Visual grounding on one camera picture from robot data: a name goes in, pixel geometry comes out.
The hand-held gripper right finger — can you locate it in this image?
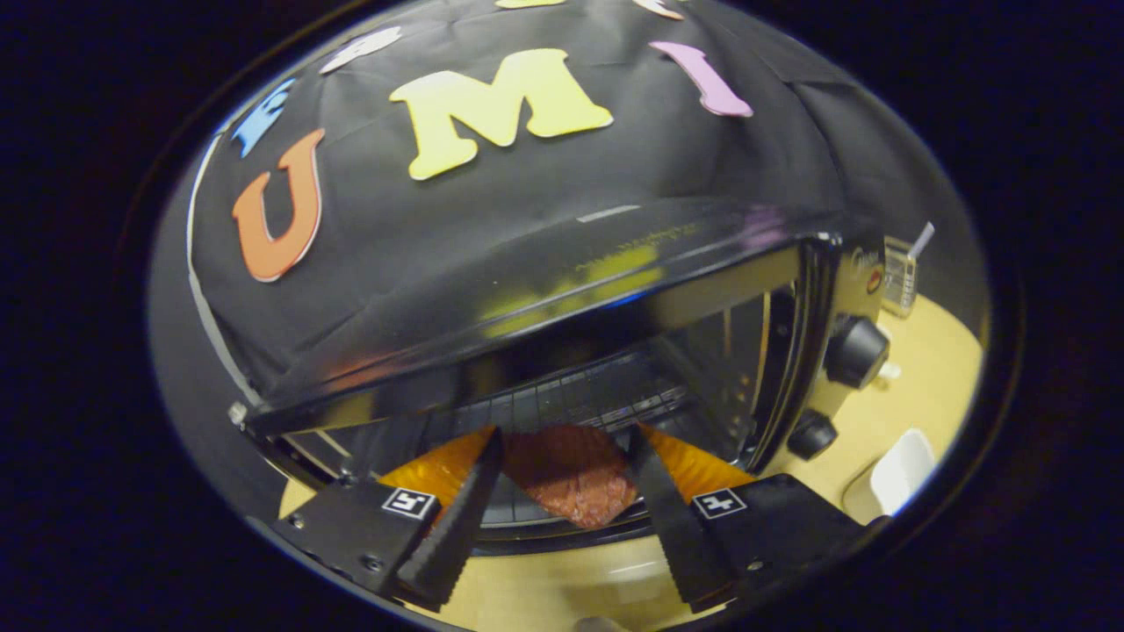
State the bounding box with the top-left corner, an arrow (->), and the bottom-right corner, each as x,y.
628,423 -> 870,613

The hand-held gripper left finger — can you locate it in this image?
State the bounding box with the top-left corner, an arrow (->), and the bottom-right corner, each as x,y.
268,427 -> 506,613

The brown meat slice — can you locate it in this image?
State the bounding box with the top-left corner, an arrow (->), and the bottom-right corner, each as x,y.
502,425 -> 639,529

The black toaster oven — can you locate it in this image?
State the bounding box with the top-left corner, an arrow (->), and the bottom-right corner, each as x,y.
228,197 -> 892,556

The white rectangular tray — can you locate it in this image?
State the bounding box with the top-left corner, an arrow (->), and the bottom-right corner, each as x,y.
869,428 -> 938,516

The wire mesh utensil holder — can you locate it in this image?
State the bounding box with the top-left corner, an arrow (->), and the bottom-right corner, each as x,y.
881,235 -> 919,319

